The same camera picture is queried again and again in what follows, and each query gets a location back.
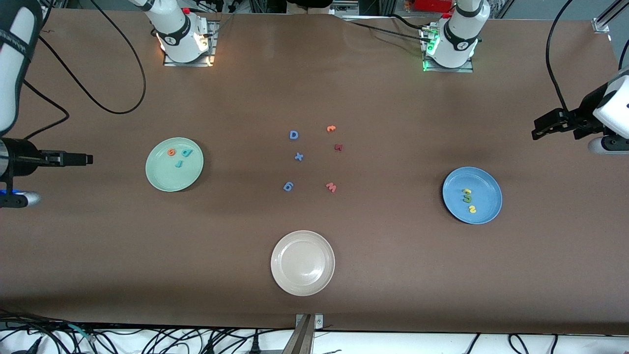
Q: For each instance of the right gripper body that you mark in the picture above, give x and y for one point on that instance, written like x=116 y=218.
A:
x=22 y=158

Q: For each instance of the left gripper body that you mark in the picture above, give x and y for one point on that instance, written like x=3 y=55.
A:
x=585 y=117

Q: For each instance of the blue plate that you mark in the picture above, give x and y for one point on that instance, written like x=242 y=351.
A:
x=484 y=187

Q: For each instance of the light green plate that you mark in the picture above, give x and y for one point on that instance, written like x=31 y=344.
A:
x=169 y=177

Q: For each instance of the red box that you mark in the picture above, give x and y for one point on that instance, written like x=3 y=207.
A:
x=432 y=5

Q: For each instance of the blue foam number 6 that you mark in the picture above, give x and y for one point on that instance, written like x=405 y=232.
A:
x=286 y=187

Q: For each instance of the pink foam letter w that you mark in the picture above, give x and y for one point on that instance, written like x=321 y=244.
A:
x=331 y=187

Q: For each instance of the beige plate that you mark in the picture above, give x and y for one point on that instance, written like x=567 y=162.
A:
x=302 y=263

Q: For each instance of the black plug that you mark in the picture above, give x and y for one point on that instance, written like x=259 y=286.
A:
x=254 y=346

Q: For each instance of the person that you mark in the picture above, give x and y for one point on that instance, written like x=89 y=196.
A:
x=309 y=3

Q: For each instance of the aluminium frame corner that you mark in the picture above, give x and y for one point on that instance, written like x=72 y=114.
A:
x=600 y=24

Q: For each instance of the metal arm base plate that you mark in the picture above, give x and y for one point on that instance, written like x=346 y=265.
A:
x=214 y=60
x=470 y=69

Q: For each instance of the metal bracket post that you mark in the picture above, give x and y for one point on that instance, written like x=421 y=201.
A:
x=309 y=322

